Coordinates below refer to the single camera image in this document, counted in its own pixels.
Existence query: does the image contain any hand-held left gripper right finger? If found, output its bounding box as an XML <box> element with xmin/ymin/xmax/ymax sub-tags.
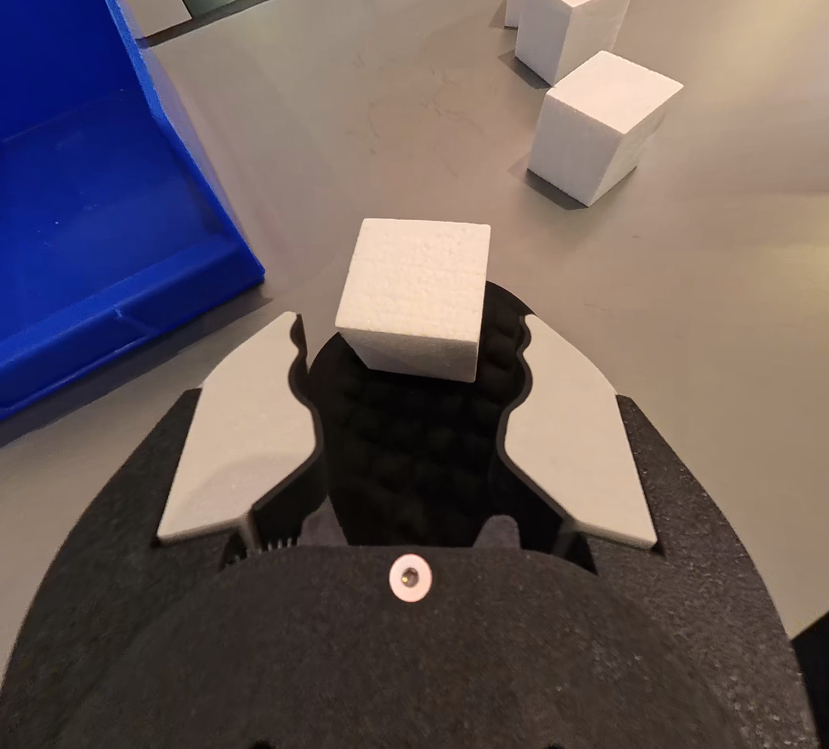
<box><xmin>499</xmin><ymin>314</ymin><xmax>658</xmax><ymax>559</ymax></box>

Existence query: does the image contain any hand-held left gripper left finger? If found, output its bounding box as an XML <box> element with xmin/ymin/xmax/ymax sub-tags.
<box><xmin>157</xmin><ymin>310</ymin><xmax>328</xmax><ymax>559</ymax></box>

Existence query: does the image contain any black mesh wrist rest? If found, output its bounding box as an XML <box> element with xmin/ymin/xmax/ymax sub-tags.
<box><xmin>306</xmin><ymin>278</ymin><xmax>541</xmax><ymax>550</ymax></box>

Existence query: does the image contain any blue plastic bin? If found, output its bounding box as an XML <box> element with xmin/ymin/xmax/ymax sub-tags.
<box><xmin>0</xmin><ymin>0</ymin><xmax>266</xmax><ymax>424</ymax></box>

